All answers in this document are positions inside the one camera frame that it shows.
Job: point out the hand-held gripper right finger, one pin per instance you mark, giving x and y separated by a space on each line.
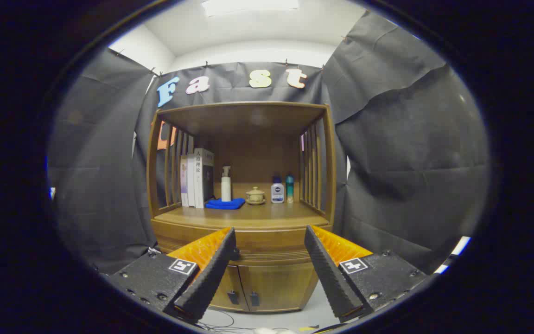
332 278

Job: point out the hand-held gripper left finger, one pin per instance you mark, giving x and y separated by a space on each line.
209 278

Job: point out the wooden cabinet door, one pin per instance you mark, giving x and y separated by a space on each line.
230 283
281 285

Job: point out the wooden countertop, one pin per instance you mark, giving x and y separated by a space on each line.
271 213

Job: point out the wooden cabinet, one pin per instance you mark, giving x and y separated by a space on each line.
248 120

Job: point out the blue folded cloth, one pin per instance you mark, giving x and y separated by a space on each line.
225 203

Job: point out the white pump bottle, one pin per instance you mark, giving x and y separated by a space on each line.
226 188

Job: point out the beige lidded teacup with saucer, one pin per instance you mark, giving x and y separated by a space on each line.
255 195

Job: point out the teal slim bottle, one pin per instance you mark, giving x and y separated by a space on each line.
289 190

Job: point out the white and purple book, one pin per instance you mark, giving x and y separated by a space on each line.
184 183

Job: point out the plain white book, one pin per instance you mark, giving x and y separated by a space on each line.
191 181

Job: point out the white book with dark cover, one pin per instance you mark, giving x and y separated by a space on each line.
200 178

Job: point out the white lotion bottle blue cap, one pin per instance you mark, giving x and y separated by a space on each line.
277 192

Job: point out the ceiling light panel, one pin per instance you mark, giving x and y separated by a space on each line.
248 6

